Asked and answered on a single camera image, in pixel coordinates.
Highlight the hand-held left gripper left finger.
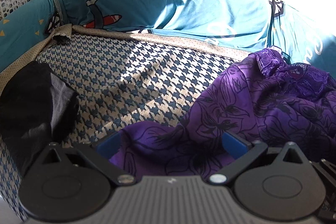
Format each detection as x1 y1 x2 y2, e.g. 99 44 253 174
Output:
42 132 135 186

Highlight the blue houndstooth sofa cover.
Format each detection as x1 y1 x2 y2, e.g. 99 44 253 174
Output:
0 24 252 223

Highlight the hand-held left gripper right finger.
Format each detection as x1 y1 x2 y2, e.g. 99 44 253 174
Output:
208 131 302 186

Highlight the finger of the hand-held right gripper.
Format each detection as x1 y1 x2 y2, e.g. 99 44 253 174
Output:
311 158 336 216

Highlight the black and grey garment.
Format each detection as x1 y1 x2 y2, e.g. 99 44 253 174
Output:
0 60 80 177

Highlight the purple floral garment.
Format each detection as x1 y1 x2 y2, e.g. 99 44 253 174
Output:
109 47 336 177

